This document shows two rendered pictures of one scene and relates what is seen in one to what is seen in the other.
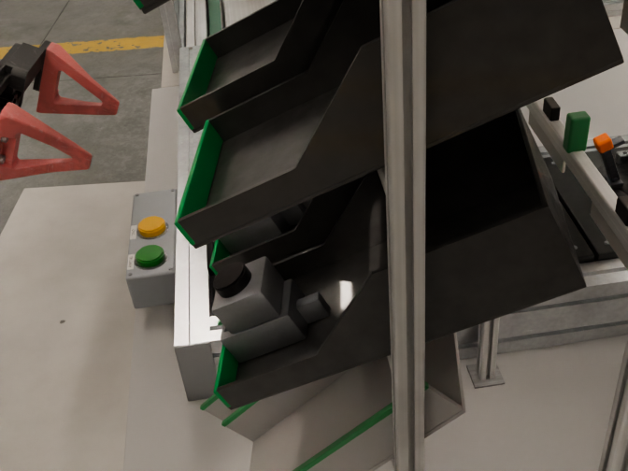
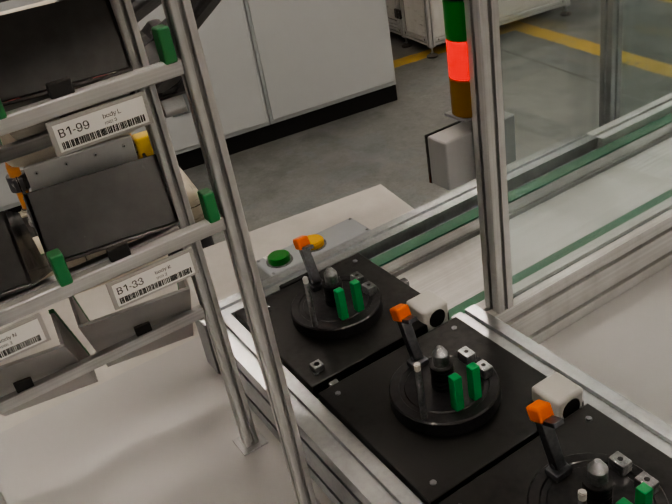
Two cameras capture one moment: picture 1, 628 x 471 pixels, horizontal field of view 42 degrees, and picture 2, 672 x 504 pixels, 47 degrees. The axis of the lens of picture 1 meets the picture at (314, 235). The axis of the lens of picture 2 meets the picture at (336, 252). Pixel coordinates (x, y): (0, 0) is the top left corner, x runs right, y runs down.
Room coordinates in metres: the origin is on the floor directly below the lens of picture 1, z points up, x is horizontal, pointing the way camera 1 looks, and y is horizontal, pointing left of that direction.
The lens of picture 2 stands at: (0.52, -0.88, 1.66)
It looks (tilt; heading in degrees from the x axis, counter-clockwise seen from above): 31 degrees down; 66
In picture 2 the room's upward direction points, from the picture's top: 11 degrees counter-clockwise
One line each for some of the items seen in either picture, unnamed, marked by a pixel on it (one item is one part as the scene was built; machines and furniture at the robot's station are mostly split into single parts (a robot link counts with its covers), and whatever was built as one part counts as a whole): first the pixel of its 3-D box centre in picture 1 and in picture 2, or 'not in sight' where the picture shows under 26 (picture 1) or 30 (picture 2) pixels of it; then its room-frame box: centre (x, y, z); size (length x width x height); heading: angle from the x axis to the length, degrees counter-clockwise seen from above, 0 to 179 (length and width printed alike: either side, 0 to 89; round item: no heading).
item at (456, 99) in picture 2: not in sight; (469, 93); (1.10, -0.09, 1.28); 0.05 x 0.05 x 0.05
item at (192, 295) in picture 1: (198, 179); (421, 237); (1.17, 0.19, 0.91); 0.89 x 0.06 x 0.11; 3
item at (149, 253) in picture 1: (150, 258); (279, 259); (0.90, 0.23, 0.96); 0.04 x 0.04 x 0.02
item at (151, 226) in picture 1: (152, 228); (313, 244); (0.97, 0.24, 0.96); 0.04 x 0.04 x 0.02
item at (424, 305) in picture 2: not in sight; (427, 311); (1.00, -0.07, 0.97); 0.05 x 0.05 x 0.04; 3
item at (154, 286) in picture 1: (156, 245); (316, 258); (0.97, 0.24, 0.93); 0.21 x 0.07 x 0.06; 3
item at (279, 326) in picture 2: not in sight; (338, 316); (0.90, 0.02, 0.96); 0.24 x 0.24 x 0.02; 3
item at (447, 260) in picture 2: not in sight; (497, 270); (1.20, 0.01, 0.91); 0.84 x 0.28 x 0.10; 3
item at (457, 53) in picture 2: not in sight; (467, 55); (1.10, -0.09, 1.33); 0.05 x 0.05 x 0.05
